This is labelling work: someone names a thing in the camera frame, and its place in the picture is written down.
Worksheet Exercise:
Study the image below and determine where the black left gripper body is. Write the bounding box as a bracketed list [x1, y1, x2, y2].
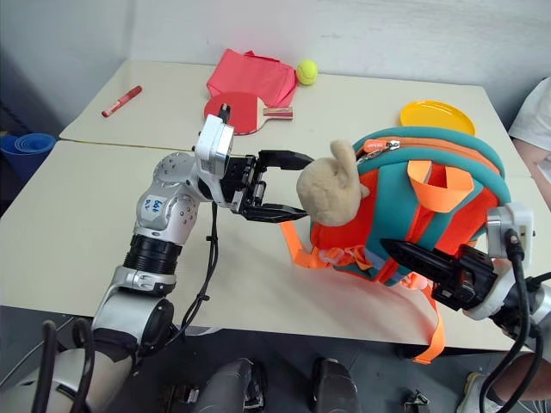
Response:
[219, 151, 269, 215]

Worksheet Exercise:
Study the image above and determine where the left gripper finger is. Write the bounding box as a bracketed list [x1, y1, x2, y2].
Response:
[240, 201, 309, 224]
[257, 149, 316, 171]

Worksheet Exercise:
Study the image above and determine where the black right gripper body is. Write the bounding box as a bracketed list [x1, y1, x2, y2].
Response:
[430, 244, 497, 312]

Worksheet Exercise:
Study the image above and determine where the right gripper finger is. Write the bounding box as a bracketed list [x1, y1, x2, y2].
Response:
[380, 238, 465, 271]
[397, 256, 459, 287]

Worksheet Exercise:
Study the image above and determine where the orange and teal backpack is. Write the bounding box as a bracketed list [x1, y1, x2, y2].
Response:
[279, 126, 511, 365]

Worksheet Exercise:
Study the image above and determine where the beige plush toy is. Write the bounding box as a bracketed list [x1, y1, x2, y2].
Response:
[295, 138, 370, 226]

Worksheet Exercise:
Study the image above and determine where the red table tennis paddle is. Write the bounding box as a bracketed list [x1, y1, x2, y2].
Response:
[201, 90, 295, 137]

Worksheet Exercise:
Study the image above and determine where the yellow tennis ball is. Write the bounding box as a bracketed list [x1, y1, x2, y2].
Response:
[295, 58, 319, 86]

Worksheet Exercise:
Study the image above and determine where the red fabric bag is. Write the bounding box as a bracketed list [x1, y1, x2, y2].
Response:
[206, 47, 299, 108]

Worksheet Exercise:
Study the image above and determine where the person's bare leg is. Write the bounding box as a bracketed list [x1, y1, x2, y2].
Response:
[481, 351, 551, 413]

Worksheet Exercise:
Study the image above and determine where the white shoe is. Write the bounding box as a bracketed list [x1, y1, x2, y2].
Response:
[455, 371, 490, 413]

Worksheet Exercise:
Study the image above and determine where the small black floor clip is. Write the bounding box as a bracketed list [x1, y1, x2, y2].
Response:
[403, 388, 430, 410]

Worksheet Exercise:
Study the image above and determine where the yellow plastic frisbee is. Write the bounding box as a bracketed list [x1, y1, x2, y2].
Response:
[399, 99, 477, 139]

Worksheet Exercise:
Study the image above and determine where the red marker pen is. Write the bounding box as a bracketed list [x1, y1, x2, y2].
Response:
[101, 84, 144, 119]

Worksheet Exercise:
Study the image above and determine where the person in white shirt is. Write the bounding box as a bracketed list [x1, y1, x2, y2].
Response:
[507, 76, 551, 152]

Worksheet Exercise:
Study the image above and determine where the blue rolled mat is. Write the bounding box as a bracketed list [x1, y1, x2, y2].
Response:
[0, 132, 58, 184]

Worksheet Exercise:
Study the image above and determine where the silver robot torso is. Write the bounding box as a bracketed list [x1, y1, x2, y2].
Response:
[0, 346, 137, 413]

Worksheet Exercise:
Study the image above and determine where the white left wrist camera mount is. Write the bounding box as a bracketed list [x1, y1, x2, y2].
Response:
[192, 102, 236, 176]

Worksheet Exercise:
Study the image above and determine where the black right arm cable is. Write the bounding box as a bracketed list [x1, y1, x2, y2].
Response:
[479, 228, 551, 413]

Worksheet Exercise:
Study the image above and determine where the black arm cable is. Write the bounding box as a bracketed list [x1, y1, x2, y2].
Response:
[178, 201, 220, 343]
[479, 228, 551, 413]

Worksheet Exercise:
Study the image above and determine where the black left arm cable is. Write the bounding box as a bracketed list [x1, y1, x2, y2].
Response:
[178, 201, 220, 343]

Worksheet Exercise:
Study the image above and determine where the black looped torso cable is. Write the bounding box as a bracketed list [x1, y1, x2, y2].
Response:
[30, 317, 98, 413]

